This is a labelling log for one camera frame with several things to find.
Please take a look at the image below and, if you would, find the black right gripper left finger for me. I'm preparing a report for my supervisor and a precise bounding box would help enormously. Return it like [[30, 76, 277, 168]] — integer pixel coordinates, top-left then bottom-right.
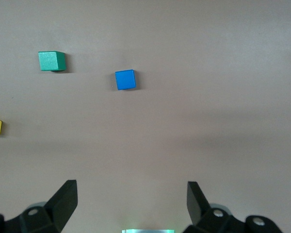
[[0, 179, 78, 233]]

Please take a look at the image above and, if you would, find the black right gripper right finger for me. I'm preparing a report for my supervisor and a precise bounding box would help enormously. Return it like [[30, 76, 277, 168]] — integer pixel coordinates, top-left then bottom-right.
[[183, 181, 284, 233]]

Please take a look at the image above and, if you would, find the blue wooden block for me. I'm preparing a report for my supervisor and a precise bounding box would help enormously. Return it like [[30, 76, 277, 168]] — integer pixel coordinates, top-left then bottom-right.
[[114, 69, 137, 91]]

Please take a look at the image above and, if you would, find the green wooden block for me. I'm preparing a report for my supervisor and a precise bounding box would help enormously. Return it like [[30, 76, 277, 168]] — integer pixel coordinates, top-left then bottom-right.
[[38, 50, 66, 72]]

